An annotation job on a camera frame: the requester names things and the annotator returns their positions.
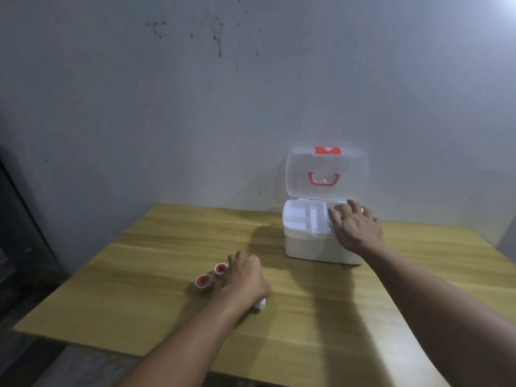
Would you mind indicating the person's left hand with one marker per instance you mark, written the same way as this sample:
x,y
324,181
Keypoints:
x,y
248,280

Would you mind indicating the person's right hand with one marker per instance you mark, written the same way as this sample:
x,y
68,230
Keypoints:
x,y
358,233

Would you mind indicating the person's left fingers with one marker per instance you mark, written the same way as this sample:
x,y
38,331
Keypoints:
x,y
234,263

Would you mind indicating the person's right fingers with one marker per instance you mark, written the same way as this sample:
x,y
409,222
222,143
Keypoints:
x,y
352,208

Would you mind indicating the person's right forearm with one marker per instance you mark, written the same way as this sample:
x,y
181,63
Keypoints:
x,y
443,318

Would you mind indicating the person's left forearm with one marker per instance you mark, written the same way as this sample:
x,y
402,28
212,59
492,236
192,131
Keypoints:
x,y
201,342

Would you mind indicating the tape roll with red core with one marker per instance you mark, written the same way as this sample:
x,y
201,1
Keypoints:
x,y
204,283
220,270

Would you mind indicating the small white roll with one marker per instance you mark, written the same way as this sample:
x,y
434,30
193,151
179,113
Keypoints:
x,y
260,304

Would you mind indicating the white divided tray insert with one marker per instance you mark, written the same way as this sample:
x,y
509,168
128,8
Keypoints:
x,y
304,215

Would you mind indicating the white first aid box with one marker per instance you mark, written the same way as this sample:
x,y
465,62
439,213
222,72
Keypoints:
x,y
306,247

